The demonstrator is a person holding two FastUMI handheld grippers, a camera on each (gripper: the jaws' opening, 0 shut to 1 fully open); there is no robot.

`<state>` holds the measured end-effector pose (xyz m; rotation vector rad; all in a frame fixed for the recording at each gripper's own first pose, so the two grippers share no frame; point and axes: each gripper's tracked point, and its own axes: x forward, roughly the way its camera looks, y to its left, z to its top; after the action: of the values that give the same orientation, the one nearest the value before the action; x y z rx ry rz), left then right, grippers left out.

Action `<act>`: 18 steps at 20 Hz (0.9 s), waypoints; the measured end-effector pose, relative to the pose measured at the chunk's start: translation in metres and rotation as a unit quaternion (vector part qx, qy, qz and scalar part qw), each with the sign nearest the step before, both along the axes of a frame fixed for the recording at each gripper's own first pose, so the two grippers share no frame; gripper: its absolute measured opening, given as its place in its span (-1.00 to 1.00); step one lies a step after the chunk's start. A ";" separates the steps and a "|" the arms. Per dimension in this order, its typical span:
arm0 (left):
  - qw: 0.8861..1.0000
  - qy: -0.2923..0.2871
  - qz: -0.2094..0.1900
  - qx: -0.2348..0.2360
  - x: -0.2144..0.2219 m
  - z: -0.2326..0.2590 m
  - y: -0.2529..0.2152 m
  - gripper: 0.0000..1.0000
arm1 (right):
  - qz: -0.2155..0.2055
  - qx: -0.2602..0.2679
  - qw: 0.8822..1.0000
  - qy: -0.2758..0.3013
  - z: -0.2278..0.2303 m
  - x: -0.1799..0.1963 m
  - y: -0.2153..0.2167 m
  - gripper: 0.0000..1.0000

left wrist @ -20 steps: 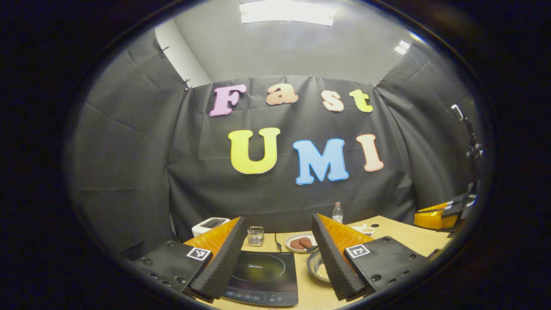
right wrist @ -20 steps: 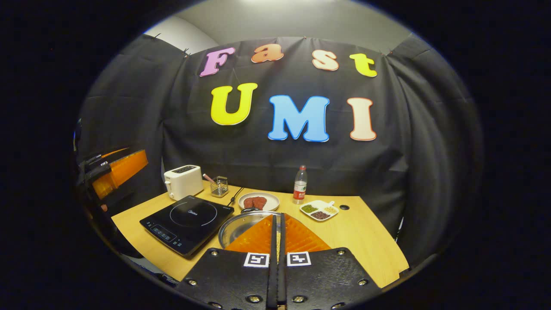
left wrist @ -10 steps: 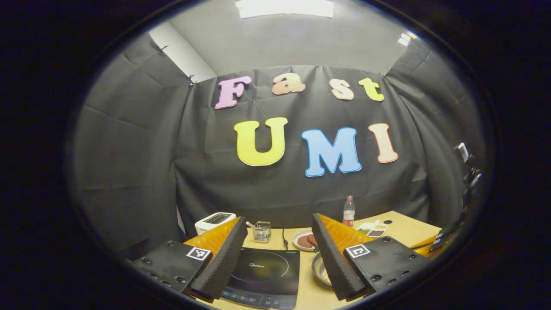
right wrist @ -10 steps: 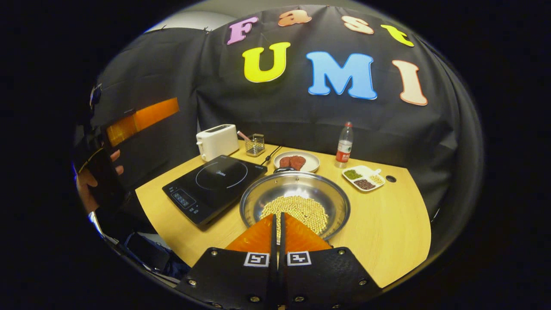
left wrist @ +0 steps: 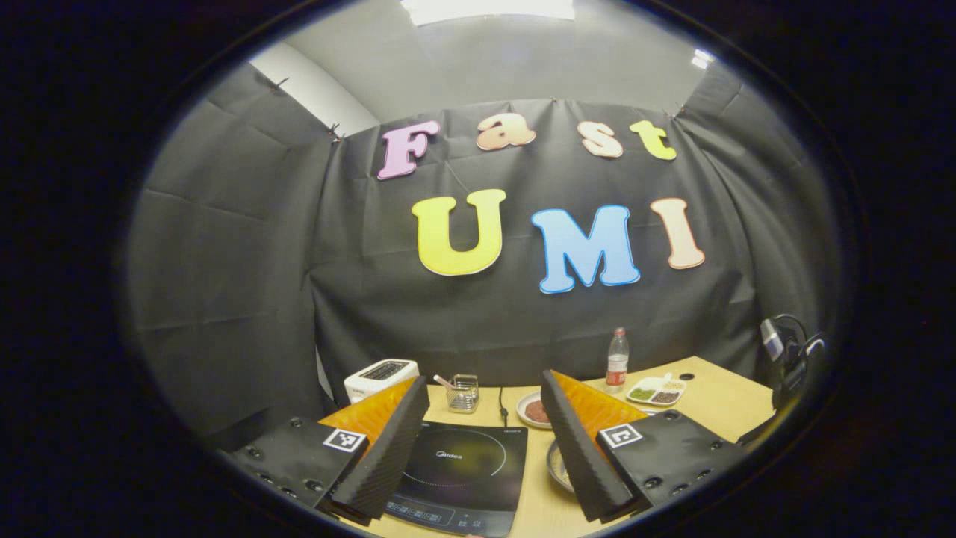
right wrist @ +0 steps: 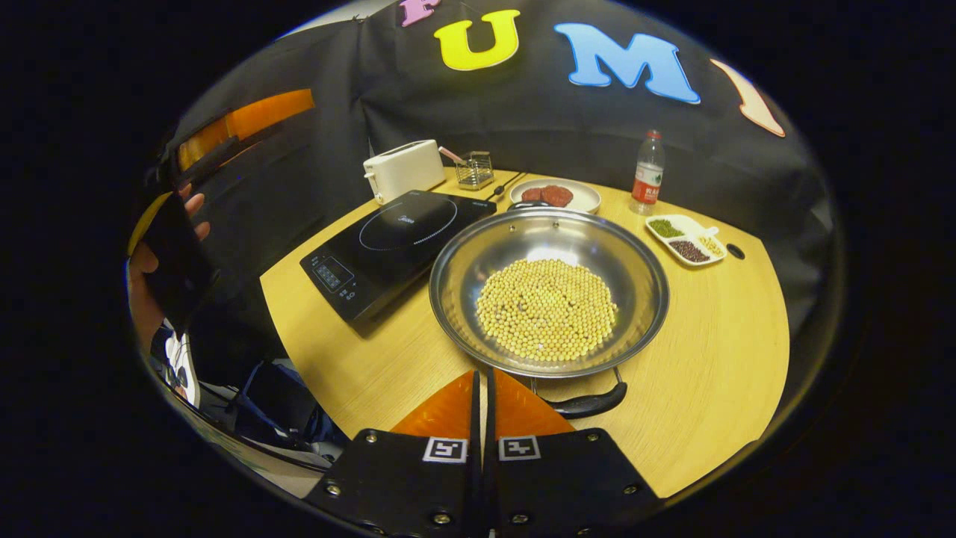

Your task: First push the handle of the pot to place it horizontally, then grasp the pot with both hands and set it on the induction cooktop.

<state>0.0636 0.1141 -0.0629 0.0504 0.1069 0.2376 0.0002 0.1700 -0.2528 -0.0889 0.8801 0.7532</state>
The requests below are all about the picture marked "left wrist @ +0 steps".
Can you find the pink striped straw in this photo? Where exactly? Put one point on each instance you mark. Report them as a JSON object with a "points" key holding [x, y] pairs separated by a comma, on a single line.
{"points": [[442, 382]]}

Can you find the clear plastic water bottle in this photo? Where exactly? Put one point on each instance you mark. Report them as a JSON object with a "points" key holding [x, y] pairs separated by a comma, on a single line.
{"points": [[617, 366]]}

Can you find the black backdrop cloth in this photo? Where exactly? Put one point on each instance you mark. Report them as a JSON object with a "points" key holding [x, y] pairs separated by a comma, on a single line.
{"points": [[485, 329]]}

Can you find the black induction cooktop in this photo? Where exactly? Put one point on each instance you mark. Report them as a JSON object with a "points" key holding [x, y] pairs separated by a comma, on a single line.
{"points": [[463, 478]]}

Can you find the small ceiling light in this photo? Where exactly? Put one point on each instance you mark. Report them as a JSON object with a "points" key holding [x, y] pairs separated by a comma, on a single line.
{"points": [[703, 58]]}

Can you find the white divided dish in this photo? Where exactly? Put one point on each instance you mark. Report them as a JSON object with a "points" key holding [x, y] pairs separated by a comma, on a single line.
{"points": [[656, 392]]}

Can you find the stainless steel pot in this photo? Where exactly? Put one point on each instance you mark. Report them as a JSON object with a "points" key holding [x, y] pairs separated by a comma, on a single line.
{"points": [[556, 467]]}

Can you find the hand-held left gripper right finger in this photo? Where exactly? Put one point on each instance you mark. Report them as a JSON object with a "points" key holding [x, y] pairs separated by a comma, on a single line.
{"points": [[579, 456]]}

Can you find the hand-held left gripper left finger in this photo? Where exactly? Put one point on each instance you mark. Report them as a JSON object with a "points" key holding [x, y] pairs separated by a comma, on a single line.
{"points": [[388, 456]]}

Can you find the large ceiling light panel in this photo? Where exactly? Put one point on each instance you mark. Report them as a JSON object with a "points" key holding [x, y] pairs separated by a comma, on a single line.
{"points": [[485, 9]]}

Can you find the white toaster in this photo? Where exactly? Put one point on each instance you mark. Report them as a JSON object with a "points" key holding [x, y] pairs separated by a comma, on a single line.
{"points": [[377, 377]]}

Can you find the brown meat patty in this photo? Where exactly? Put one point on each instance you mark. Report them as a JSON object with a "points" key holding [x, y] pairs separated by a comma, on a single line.
{"points": [[535, 411]]}

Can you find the white round plate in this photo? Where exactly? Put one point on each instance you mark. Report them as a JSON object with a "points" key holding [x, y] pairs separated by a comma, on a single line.
{"points": [[523, 415]]}

